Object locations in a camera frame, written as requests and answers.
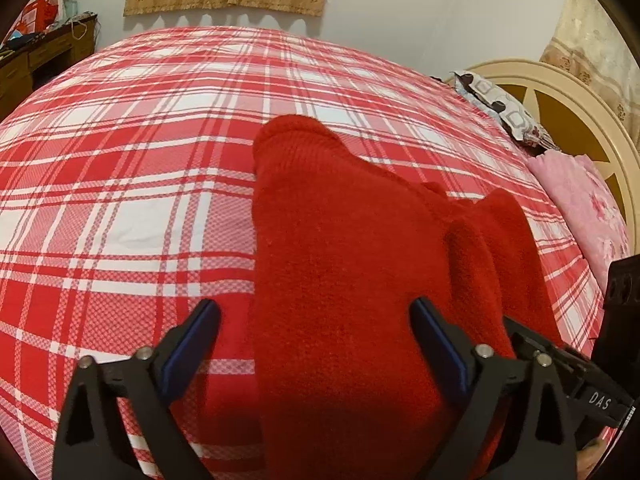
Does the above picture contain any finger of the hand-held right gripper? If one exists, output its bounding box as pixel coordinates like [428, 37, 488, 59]
[501, 314, 593, 378]

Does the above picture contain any person's right hand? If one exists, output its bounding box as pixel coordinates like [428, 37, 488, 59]
[576, 439, 607, 480]

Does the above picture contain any cream wooden headboard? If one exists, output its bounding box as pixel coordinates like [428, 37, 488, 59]
[444, 57, 640, 257]

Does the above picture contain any red plaid bed sheet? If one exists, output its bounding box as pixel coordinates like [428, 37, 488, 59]
[0, 25, 610, 480]

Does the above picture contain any pink floral pillow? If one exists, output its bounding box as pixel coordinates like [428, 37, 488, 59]
[526, 151, 632, 287]

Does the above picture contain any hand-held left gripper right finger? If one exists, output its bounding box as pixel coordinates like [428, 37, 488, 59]
[409, 296, 581, 480]

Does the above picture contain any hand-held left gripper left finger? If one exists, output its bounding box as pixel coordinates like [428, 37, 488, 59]
[51, 299, 222, 480]

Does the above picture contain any brown wooden desk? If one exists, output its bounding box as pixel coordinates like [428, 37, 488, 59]
[0, 14, 98, 121]

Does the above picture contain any patterned pillow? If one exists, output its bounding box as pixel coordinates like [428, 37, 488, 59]
[451, 70, 562, 152]

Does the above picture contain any red knit sweater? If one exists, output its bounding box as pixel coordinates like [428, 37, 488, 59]
[202, 114, 565, 480]

